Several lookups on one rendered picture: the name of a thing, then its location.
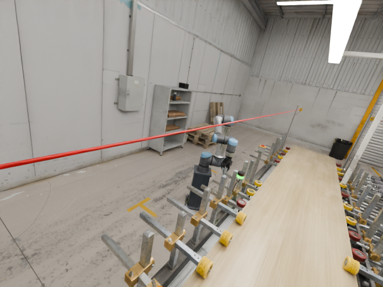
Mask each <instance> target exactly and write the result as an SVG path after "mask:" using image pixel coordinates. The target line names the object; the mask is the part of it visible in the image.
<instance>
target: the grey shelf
mask: <svg viewBox="0 0 383 287"><path fill-rule="evenodd" d="M174 92H177V94H176V96H180V97H181V100H175V101H173V100H170V96H173V95H174ZM192 95H193V90H190V89H183V88H179V87H173V86H167V85H157V84H155V87H154V97H153V106H152V116H151V122H150V132H149V136H150V137H152V136H158V135H162V134H168V133H174V132H180V131H184V130H186V127H187V124H188V118H189V112H190V106H191V101H192ZM169 110H176V111H180V112H184V113H185V116H179V117H168V111H169ZM172 124H175V125H176V126H180V128H179V129H175V130H170V131H167V132H166V131H165V130H166V126H167V125H172ZM184 139H185V133H181V134H176V135H172V136H167V137H161V138H156V139H152V140H149V142H148V150H150V149H149V147H151V148H152V149H154V150H157V151H159V152H160V156H162V152H163V151H164V150H167V149H171V148H174V147H177V146H180V145H182V147H181V148H183V145H184ZM182 142H183V143H182Z"/></svg>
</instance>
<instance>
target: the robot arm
mask: <svg viewBox="0 0 383 287"><path fill-rule="evenodd" d="M213 121H214V124H215V125H218V124H224V123H227V122H233V121H234V117H232V116H227V115H224V114H219V115H216V116H215V117H214V119H213ZM232 125H233V123H232V124H227V125H222V126H216V127H214V134H213V137H212V141H213V142H215V143H218V146H217V149H216V152H215V153H214V155H212V154H211V153H209V152H203V153H201V157H200V160H199V165H198V166H197V171H199V172H200V173H205V174H206V173H208V172H209V165H210V166H216V167H221V169H222V174H223V175H224V174H226V173H227V171H228V170H229V169H230V166H231V165H232V160H231V159H232V157H233V156H234V154H235V149H236V147H237V144H238V141H237V140H236V139H234V137H232V136H229V132H230V128H231V126H232ZM226 145H227V148H226V150H225V147H226ZM224 151H225V156H226V158H224V155H223V154H224ZM225 167H226V168H225ZM224 169H225V171H224Z"/></svg>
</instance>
